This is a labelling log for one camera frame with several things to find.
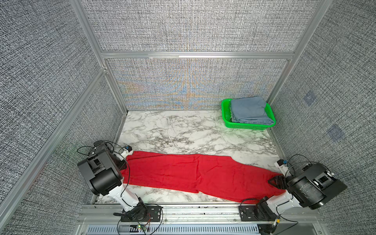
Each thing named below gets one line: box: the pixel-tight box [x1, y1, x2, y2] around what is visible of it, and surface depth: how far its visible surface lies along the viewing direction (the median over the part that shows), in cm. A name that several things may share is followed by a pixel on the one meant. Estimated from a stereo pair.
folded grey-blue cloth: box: [230, 96, 275, 126], surface depth 112 cm
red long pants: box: [121, 151, 286, 202], surface depth 87 cm
